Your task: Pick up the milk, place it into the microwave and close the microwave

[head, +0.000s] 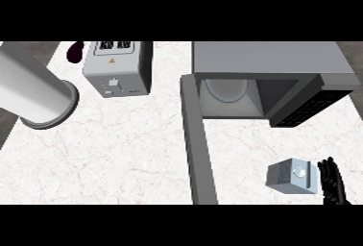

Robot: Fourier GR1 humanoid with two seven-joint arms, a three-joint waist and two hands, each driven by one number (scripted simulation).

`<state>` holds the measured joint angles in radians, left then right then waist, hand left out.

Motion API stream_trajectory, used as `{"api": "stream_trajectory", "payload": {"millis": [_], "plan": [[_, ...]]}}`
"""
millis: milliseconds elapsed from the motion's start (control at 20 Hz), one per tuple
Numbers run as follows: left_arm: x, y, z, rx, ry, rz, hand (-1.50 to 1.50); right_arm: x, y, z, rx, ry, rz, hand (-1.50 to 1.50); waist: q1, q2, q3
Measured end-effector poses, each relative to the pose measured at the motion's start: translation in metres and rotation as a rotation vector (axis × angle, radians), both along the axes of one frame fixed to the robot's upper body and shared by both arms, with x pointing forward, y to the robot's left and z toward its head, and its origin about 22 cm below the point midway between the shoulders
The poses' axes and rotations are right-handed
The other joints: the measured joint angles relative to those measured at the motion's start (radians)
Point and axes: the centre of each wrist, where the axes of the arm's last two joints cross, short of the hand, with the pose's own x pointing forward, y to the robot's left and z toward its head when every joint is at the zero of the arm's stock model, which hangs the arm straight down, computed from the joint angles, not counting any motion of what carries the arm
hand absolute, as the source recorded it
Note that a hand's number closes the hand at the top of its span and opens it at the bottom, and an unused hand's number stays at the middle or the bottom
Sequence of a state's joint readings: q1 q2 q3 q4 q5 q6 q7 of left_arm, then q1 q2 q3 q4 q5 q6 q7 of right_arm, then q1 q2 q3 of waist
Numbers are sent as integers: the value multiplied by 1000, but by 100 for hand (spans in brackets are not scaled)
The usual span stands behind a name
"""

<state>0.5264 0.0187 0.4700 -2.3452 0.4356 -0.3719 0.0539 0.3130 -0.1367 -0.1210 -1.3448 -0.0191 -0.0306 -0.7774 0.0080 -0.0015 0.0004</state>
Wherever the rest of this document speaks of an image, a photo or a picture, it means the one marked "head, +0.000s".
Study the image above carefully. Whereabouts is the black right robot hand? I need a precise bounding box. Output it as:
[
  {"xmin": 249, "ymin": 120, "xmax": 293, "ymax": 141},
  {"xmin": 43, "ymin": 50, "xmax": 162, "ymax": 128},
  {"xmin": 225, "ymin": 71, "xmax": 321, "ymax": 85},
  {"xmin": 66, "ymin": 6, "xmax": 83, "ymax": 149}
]
[{"xmin": 316, "ymin": 156, "xmax": 353, "ymax": 206}]

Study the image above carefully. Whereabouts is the grey milk carton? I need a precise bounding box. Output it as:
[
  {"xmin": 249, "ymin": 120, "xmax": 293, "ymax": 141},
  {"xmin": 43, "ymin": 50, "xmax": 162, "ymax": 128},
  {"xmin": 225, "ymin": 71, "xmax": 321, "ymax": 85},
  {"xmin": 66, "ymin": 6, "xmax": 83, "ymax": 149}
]
[{"xmin": 265, "ymin": 157, "xmax": 319, "ymax": 195}]

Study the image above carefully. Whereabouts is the grey microwave door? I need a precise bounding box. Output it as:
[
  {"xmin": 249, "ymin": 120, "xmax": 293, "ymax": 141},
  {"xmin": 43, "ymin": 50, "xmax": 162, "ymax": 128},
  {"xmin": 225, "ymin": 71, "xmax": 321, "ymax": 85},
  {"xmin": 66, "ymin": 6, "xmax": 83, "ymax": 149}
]
[{"xmin": 179, "ymin": 74, "xmax": 221, "ymax": 206}]

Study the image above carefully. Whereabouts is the grey microwave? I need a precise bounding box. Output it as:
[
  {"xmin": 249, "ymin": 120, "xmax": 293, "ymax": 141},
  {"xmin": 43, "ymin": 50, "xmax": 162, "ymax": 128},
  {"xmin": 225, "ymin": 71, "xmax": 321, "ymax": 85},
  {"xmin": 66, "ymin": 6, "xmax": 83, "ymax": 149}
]
[{"xmin": 193, "ymin": 40, "xmax": 363, "ymax": 129}]

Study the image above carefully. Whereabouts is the glass microwave turntable plate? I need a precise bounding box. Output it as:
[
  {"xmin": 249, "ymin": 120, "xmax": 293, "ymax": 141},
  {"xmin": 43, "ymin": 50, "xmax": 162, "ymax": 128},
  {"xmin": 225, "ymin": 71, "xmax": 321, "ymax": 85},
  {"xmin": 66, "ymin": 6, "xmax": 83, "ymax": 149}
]
[{"xmin": 203, "ymin": 79, "xmax": 250, "ymax": 104}]

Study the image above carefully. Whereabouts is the silver toaster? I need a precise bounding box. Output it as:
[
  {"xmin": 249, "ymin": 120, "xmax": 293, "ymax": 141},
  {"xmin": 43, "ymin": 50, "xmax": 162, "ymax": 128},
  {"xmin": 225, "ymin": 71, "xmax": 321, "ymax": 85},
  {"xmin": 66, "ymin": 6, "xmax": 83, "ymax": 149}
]
[{"xmin": 83, "ymin": 40, "xmax": 156, "ymax": 99}]

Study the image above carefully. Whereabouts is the dark purple eggplant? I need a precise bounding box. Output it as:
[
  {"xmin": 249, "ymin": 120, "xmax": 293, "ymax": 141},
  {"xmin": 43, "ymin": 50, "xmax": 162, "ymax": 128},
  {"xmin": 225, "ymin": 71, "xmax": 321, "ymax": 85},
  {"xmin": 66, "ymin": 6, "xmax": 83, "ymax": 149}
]
[{"xmin": 66, "ymin": 40, "xmax": 88, "ymax": 64}]

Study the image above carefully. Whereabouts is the white paper towel roll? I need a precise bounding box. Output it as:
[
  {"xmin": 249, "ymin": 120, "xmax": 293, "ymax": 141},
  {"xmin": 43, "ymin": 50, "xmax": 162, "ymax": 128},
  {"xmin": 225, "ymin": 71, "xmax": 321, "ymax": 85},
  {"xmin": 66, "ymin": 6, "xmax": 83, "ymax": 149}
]
[{"xmin": 0, "ymin": 41, "xmax": 82, "ymax": 131}]

